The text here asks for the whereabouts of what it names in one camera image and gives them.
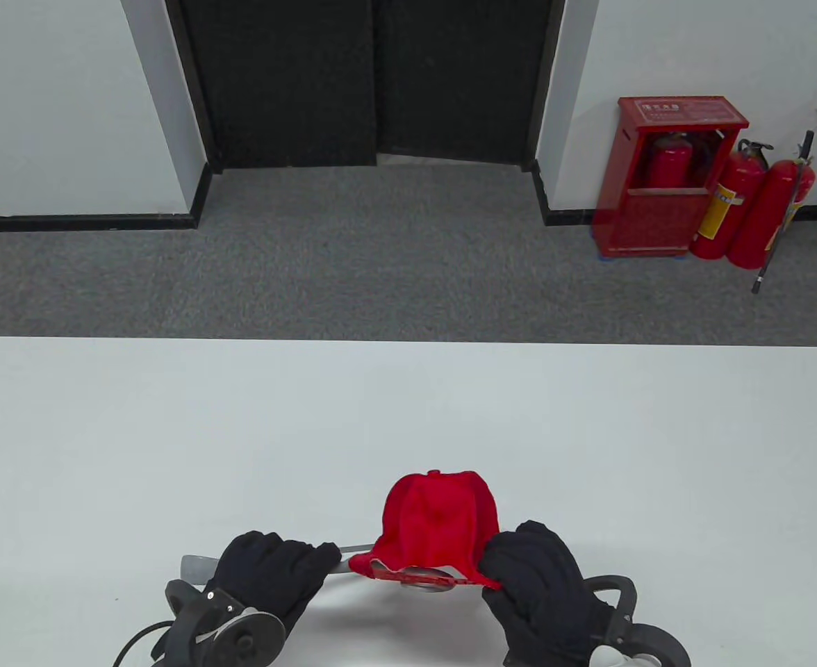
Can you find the person's left hand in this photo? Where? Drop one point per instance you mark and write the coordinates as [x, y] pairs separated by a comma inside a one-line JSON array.
[[269, 570]]

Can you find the black left hand controller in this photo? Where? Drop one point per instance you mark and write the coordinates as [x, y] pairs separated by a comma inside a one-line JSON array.
[[235, 636]]

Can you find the red baseball cap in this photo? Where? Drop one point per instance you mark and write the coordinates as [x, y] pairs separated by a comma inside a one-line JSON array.
[[440, 517]]

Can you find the gray plastic hanger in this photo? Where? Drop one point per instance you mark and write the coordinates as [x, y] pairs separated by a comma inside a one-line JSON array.
[[196, 571]]

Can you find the person's right hand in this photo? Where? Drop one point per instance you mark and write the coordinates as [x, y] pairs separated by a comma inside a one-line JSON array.
[[540, 590]]

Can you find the right standing red extinguisher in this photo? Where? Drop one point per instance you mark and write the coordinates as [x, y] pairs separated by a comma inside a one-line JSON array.
[[765, 267]]

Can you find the black hand controller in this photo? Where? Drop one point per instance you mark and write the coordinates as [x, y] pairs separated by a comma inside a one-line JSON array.
[[235, 636], [648, 643]]

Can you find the red fire extinguisher cabinet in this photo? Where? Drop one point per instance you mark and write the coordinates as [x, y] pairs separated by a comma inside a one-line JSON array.
[[652, 222]]

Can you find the black double door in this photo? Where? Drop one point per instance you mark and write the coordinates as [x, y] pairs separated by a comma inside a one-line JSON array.
[[283, 83]]

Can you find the red extinguisher inside cabinet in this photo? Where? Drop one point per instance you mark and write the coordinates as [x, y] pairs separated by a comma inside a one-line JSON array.
[[669, 163]]

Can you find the red extinguisher with yellow label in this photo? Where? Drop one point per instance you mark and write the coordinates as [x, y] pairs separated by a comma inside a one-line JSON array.
[[724, 201]]

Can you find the black right hand controller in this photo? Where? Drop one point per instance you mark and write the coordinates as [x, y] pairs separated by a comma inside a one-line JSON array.
[[648, 643]]

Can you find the plain red fire extinguisher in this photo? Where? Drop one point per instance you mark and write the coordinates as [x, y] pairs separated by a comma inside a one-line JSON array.
[[763, 215]]

